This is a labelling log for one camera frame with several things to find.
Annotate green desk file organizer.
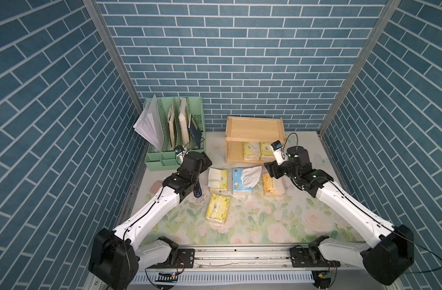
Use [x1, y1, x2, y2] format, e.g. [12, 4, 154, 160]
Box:
[145, 97, 206, 172]

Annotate wooden two-tier shelf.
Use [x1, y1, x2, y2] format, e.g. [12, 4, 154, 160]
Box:
[225, 116, 286, 164]

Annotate dark blue book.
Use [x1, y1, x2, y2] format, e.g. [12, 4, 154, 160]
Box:
[188, 114, 202, 149]

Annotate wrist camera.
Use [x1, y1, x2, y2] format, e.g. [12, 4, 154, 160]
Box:
[270, 140, 289, 166]
[174, 145, 187, 165]

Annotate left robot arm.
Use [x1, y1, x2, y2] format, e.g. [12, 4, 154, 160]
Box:
[89, 152, 212, 290]

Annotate thick yellow-cover book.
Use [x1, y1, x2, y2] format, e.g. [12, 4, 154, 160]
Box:
[178, 98, 190, 148]

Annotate white paper stack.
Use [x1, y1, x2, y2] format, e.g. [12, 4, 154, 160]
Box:
[133, 95, 164, 152]

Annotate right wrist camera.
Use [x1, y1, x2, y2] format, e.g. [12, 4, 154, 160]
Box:
[270, 140, 289, 166]

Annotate pink phone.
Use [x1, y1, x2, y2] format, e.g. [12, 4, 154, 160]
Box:
[150, 180, 163, 195]

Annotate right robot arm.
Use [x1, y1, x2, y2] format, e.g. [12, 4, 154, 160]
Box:
[264, 141, 414, 286]

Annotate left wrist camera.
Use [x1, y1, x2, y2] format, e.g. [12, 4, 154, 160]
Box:
[174, 145, 187, 165]

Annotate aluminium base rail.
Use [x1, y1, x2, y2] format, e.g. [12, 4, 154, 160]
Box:
[125, 245, 386, 290]

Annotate small circuit board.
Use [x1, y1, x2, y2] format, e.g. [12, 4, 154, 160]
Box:
[154, 273, 179, 285]

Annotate blue stapler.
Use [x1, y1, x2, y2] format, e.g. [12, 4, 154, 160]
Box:
[193, 181, 203, 198]

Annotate orange tissue pack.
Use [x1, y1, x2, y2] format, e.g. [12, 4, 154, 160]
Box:
[262, 173, 286, 197]

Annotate yellow tissue pack with tissue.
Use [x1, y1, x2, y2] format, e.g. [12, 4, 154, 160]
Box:
[208, 168, 228, 194]

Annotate blue tissue box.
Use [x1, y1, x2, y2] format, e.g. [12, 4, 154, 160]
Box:
[232, 166, 262, 196]

